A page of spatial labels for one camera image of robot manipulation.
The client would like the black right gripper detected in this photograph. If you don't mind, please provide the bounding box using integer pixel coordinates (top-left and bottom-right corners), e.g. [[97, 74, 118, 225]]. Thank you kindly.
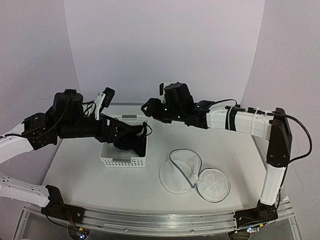
[[140, 98, 184, 124]]

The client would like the black bra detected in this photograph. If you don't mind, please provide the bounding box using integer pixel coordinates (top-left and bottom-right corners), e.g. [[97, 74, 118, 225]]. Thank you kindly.
[[113, 125, 152, 157]]

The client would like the white perforated plastic basket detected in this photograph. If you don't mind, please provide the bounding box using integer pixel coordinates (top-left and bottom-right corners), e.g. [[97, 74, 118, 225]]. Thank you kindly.
[[99, 114, 152, 168]]

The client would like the white mesh laundry bag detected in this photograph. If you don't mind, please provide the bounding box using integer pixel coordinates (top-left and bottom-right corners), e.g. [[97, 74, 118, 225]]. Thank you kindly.
[[158, 148, 231, 203]]

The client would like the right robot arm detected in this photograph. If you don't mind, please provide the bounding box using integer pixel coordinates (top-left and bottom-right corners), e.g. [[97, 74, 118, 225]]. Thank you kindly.
[[141, 82, 292, 228]]

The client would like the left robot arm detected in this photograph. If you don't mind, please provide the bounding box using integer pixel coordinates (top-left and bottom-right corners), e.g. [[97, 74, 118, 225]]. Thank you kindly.
[[0, 87, 148, 220]]

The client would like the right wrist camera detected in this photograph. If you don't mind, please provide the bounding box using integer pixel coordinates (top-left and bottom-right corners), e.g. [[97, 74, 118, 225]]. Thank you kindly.
[[159, 82, 171, 104]]

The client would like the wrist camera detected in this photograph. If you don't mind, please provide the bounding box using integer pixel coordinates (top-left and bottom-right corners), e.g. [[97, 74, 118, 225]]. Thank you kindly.
[[94, 87, 115, 121], [159, 82, 171, 104]]

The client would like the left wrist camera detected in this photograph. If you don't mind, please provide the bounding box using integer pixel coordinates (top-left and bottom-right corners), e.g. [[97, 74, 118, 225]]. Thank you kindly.
[[94, 87, 115, 121]]

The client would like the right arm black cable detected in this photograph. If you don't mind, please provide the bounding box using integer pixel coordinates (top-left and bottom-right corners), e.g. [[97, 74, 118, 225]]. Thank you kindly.
[[207, 99, 313, 166]]

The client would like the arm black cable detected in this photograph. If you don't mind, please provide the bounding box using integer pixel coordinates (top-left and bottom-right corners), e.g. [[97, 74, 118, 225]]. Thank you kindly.
[[207, 99, 313, 166], [0, 133, 28, 140]]

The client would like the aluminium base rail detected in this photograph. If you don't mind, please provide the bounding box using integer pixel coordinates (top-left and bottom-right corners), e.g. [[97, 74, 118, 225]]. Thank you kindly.
[[14, 192, 301, 240]]

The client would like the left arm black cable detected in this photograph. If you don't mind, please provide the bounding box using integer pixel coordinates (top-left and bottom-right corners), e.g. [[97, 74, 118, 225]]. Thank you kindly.
[[0, 133, 28, 140]]

